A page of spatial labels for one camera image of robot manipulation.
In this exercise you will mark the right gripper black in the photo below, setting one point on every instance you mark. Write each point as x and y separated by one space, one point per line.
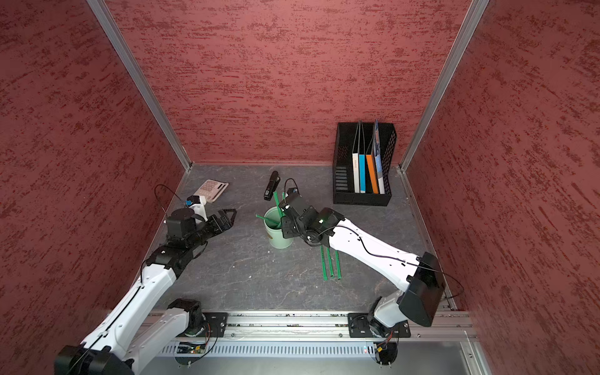
287 230

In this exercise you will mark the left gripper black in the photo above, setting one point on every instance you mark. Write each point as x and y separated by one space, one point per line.
219 229

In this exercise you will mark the green straw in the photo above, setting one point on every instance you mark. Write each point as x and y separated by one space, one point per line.
329 262
323 264
277 201
270 223
338 270

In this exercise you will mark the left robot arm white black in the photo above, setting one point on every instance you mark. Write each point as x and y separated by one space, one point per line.
116 346

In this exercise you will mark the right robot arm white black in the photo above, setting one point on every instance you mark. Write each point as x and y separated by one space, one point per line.
419 279

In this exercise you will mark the pale green storage cup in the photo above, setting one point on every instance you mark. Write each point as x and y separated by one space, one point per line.
276 237

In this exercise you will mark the green straw upright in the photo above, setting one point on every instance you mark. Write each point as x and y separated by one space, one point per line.
277 201

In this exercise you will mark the black stapler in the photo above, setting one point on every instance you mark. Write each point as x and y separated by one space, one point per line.
272 185

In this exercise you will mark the black mesh file organizer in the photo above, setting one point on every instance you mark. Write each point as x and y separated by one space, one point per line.
343 164

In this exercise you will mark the orange spine folder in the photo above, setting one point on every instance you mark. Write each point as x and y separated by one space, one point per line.
372 169

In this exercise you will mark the blue spine folder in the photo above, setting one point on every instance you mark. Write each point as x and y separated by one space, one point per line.
362 160

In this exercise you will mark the light blue folder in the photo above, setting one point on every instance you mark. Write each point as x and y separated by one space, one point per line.
376 152

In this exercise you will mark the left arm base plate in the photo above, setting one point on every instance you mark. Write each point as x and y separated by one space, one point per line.
218 322

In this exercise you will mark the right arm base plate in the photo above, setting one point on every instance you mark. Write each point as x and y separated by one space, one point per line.
360 327

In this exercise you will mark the aluminium mounting rail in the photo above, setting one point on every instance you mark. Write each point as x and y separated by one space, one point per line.
329 326

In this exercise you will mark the left aluminium corner post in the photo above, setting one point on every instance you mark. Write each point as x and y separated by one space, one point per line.
109 25

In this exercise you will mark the aluminium corner post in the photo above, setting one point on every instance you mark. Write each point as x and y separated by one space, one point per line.
469 25
109 25

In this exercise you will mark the right aluminium corner post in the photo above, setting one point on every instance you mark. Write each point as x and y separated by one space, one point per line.
469 25

